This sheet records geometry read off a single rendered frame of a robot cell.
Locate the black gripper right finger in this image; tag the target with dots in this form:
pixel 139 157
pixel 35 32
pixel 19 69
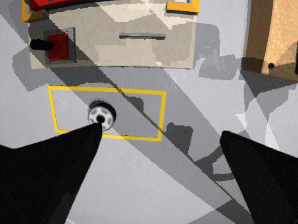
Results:
pixel 267 178

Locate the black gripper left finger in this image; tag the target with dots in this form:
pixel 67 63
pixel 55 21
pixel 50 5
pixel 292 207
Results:
pixel 41 180

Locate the black and grey wheel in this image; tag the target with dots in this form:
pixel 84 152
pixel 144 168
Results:
pixel 102 109

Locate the yellow rectangular outline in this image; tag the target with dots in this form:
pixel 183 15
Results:
pixel 112 89

